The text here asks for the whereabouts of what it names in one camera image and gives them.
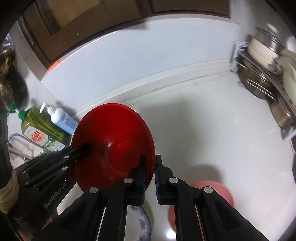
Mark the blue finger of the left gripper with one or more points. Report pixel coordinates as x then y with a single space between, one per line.
67 159
46 157

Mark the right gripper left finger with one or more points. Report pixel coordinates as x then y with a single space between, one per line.
136 193

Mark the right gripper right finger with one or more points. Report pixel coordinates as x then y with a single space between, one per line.
164 188

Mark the blue floral plate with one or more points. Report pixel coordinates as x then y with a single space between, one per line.
138 224

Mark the pink bowl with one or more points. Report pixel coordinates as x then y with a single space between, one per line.
218 187

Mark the red black bowl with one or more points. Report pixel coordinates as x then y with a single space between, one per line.
118 137

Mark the tall chrome kitchen faucet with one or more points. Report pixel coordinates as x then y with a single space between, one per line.
23 156

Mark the person's left hand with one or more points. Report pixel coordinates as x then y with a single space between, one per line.
9 194

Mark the green dish soap bottle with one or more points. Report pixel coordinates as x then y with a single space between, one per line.
38 128

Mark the blue pump bottle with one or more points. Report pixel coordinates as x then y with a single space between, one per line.
60 118

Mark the brass ladle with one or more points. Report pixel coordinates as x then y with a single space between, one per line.
6 58

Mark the round steel steamer tray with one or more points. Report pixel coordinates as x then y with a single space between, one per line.
7 44

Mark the steel pot lower right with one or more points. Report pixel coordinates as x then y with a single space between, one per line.
281 114

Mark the steel pot upper left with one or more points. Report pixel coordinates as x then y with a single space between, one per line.
255 81

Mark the white pot rack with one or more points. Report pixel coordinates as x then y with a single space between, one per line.
240 51

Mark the cream pot with steel lid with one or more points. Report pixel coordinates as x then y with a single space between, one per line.
265 47

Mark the cream ceramic teapot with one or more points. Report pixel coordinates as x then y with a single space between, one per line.
287 61

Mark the dark wooden window frame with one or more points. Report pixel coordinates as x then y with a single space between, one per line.
54 28

